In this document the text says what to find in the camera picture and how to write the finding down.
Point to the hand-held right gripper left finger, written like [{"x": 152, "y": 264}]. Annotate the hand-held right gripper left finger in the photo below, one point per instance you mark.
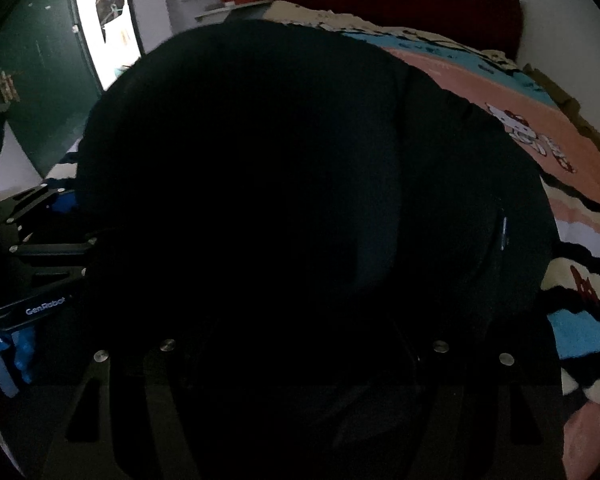
[{"x": 130, "y": 410}]

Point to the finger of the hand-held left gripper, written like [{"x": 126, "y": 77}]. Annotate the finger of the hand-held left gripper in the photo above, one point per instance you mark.
[
  {"x": 35, "y": 205},
  {"x": 50, "y": 260}
]

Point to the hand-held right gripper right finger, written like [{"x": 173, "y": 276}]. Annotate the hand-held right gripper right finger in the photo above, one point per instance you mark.
[{"x": 485, "y": 410}]

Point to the black hooded jacket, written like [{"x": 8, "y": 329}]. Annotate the black hooded jacket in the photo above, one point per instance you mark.
[{"x": 300, "y": 210}]

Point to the blue white striped cloth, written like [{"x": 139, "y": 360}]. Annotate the blue white striped cloth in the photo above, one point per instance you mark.
[{"x": 7, "y": 360}]

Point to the green metal door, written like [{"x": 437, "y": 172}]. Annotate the green metal door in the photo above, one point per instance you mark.
[{"x": 45, "y": 70}]

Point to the pink cartoon printed blanket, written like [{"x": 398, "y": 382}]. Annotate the pink cartoon printed blanket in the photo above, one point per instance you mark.
[{"x": 570, "y": 170}]

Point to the white bedside shelf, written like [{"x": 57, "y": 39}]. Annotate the white bedside shelf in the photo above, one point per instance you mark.
[{"x": 230, "y": 10}]

